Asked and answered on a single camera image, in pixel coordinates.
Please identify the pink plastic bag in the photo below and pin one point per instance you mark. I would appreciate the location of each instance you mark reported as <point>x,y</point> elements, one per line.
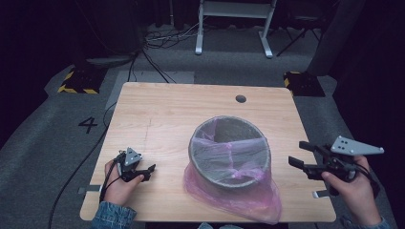
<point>242,203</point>

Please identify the person's left hand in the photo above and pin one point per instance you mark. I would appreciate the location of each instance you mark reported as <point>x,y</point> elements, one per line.
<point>119,192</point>

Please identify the person's denim clothing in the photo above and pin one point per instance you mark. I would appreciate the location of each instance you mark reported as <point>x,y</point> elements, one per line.
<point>203,226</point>

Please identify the grey column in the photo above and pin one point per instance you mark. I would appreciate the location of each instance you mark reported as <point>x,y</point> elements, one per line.
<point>334,38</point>

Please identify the grey metal table bracket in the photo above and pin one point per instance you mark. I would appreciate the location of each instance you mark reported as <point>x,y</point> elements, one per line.
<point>320,193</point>
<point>87,190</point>

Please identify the person's right hand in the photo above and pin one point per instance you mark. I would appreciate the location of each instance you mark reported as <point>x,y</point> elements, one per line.
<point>359,200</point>

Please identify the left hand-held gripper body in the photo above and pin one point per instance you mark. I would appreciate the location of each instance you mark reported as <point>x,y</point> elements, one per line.
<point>131,157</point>

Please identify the dark stand with grey base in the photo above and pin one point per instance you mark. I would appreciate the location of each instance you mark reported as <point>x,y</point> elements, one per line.
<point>108,60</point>

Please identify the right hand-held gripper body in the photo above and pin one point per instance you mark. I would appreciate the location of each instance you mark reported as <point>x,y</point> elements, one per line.
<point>350,147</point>

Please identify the black yellow striped base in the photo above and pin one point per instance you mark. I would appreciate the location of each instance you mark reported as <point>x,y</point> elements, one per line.
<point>304,84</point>
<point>82,81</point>

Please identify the white metal desk frame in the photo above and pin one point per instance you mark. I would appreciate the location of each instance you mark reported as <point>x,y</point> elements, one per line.
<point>235,9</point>

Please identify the round plastic wastebasket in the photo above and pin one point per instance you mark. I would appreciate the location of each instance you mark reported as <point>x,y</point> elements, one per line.
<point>235,129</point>

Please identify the black tripod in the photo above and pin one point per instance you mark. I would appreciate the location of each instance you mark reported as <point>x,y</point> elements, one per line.
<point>296,38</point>

